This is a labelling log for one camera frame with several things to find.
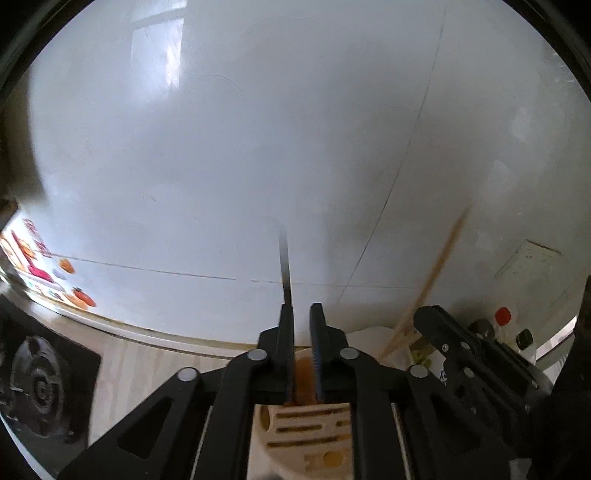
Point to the dark cap bottle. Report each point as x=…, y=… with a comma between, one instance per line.
x=482, y=326

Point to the wooden knife block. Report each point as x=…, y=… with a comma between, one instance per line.
x=307, y=438

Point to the white wall outlet plate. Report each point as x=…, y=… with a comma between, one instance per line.
x=531, y=272

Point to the black stove burner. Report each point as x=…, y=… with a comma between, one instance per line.
x=39, y=383

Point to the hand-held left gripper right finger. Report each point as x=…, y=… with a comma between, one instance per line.
x=316, y=350

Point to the thin dark blade knife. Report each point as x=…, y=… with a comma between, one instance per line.
x=286, y=272

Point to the fruit print wall sticker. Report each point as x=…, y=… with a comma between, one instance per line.
x=32, y=267

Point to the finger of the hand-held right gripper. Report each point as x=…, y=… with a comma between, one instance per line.
x=436, y=325

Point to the black cap bottle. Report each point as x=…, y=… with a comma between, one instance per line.
x=524, y=339

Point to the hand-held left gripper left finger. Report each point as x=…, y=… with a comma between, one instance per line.
x=282, y=334

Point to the red cap bottle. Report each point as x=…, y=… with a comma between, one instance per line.
x=503, y=317

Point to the wooden chopstick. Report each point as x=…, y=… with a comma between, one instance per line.
x=408, y=325
x=438, y=263

